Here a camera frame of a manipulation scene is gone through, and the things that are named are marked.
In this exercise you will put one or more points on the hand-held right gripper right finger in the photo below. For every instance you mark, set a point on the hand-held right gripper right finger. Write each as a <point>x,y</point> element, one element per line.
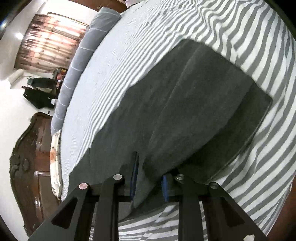
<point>165,187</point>

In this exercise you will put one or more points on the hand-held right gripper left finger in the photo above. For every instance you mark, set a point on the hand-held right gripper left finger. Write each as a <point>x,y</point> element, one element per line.
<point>135,178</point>

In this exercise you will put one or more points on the dark grey denim pants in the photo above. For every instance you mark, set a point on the dark grey denim pants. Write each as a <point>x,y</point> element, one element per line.
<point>173,104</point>

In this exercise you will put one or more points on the floral mattress cloth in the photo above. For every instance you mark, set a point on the floral mattress cloth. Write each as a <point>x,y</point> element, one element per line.
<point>55,162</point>

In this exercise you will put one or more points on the dark wooden bed board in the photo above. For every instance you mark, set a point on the dark wooden bed board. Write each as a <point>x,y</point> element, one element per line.
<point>30,162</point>

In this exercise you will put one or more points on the black clothes on chair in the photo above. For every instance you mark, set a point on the black clothes on chair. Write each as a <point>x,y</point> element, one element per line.
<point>37,95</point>

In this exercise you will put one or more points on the grey striped pillow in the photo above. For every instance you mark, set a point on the grey striped pillow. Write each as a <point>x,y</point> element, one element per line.
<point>78,60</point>

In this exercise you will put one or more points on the grey white striped bed sheet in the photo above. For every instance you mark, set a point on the grey white striped bed sheet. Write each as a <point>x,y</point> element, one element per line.
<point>138,46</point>

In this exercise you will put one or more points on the white cylinder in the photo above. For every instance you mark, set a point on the white cylinder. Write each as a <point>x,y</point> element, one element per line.
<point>15,77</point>

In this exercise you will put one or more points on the brown window curtain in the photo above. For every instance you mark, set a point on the brown window curtain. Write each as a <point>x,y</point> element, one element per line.
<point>46,41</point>

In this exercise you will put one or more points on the pink pillow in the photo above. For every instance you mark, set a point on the pink pillow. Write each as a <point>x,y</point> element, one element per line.
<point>131,2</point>

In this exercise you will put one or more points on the dark wooden headboard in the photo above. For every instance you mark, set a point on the dark wooden headboard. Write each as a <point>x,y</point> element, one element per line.
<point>104,4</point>

